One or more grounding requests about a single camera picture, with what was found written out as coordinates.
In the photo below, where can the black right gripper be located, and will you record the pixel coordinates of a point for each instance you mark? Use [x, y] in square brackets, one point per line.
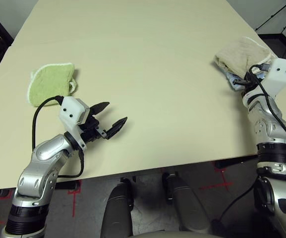
[250, 83]

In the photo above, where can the light blue folded towel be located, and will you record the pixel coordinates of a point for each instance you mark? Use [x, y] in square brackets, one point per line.
[232, 79]

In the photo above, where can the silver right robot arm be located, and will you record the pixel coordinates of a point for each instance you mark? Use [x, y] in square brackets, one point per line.
[264, 116]

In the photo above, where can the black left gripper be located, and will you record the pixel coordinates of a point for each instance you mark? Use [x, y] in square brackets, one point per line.
[92, 130]

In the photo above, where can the dark grey robot right leg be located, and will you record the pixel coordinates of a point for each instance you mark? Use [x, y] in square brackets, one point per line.
[187, 208]

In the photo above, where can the dark grey robot left leg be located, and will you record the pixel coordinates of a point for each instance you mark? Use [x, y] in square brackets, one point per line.
[118, 210]

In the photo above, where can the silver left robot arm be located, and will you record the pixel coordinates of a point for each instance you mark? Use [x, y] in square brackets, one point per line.
[46, 151]

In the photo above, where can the black frame glass cabinet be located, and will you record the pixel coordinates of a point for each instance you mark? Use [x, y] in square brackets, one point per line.
[271, 36]

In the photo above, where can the dark grey robot leg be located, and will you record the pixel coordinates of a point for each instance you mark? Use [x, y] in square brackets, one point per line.
[118, 210]
[187, 208]

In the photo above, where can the black tripod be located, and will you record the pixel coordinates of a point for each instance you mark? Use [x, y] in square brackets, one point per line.
[271, 17]

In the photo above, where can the red floor tape mark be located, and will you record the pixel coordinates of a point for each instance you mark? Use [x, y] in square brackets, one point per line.
[224, 178]
[74, 203]

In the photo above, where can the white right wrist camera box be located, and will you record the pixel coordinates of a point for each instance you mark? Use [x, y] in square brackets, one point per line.
[279, 74]

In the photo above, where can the green folded towel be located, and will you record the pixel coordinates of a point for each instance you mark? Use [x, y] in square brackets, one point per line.
[51, 81]

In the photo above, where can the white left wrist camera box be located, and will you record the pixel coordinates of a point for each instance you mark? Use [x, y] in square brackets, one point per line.
[71, 109]

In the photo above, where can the beige towel with white trim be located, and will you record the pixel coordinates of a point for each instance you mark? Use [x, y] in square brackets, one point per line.
[242, 54]

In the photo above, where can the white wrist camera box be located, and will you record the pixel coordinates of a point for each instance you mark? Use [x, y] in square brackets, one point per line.
[71, 109]
[279, 74]

